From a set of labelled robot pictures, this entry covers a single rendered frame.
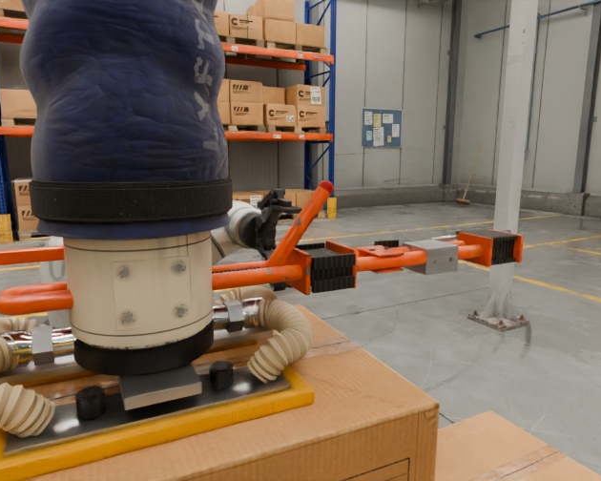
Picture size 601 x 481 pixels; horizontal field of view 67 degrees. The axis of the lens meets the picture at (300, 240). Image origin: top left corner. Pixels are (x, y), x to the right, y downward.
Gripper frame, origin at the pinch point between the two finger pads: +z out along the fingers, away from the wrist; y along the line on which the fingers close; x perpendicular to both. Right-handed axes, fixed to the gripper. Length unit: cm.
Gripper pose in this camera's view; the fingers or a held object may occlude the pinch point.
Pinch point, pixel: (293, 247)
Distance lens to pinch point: 81.4
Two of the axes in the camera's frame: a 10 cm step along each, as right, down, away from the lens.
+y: 0.0, 9.8, 1.9
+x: -9.0, 0.8, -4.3
